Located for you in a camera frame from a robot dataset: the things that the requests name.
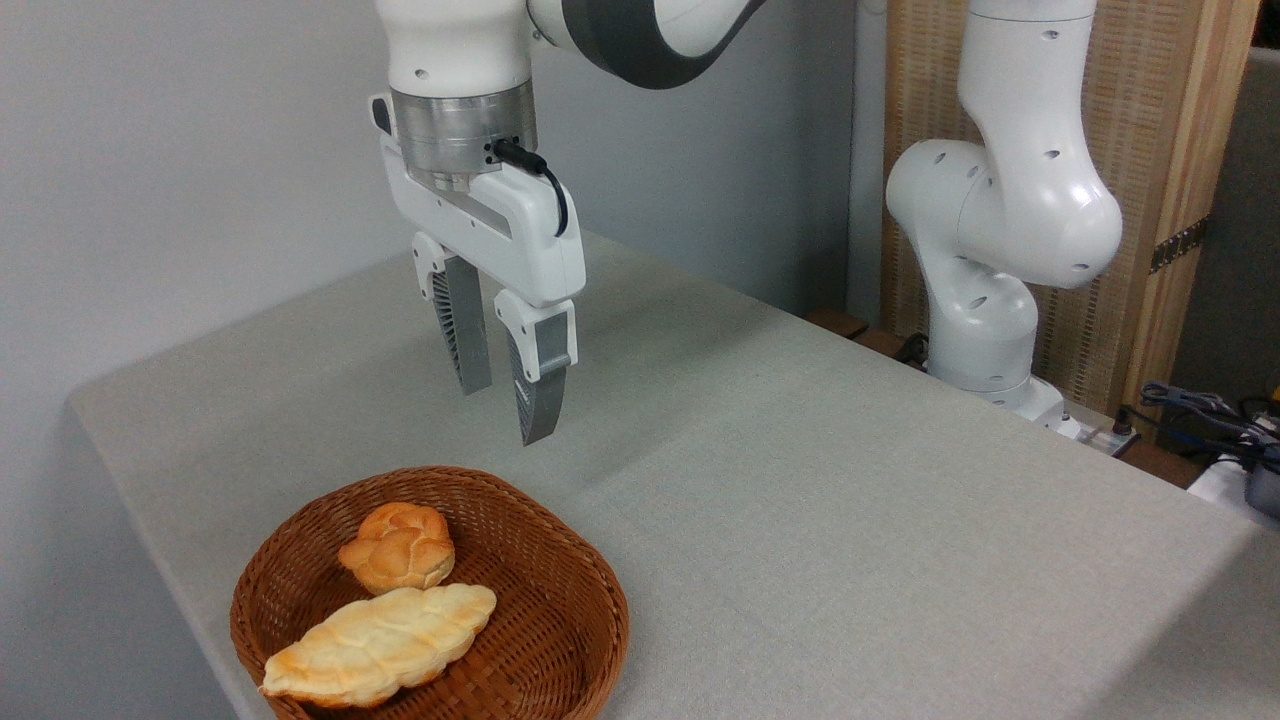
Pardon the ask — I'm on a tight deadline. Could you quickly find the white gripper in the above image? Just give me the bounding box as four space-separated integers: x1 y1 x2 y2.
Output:
369 93 588 447

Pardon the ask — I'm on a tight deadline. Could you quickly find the small round braided bread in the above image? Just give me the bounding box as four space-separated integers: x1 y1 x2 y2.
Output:
338 502 457 596

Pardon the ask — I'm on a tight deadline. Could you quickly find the long braided bread loaf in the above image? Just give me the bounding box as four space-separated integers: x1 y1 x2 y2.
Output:
259 583 498 711

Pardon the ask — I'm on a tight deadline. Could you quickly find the brown woven wicker basket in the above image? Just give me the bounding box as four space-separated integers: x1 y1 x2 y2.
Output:
230 466 631 720

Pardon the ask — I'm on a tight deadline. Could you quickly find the grey tablecloth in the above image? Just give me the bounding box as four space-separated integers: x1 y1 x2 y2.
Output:
68 230 1280 720

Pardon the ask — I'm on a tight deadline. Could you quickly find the brown wooden base board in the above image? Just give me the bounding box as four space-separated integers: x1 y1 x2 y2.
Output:
806 307 933 373

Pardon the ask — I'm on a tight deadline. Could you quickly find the black metal screen hinge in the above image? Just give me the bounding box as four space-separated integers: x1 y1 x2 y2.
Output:
1149 217 1210 274

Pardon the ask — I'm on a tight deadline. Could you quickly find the wooden rattan folding screen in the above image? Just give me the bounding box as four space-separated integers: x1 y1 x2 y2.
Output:
880 0 1264 417

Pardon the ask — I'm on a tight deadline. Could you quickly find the white box with grey device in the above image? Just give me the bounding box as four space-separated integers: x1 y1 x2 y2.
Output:
1188 452 1280 532

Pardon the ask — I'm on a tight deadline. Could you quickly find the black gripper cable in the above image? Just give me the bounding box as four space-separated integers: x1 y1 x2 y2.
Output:
492 139 570 239

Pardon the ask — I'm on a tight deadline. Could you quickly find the bundle of dark cables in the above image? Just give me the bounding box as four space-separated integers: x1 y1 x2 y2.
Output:
1118 381 1280 463

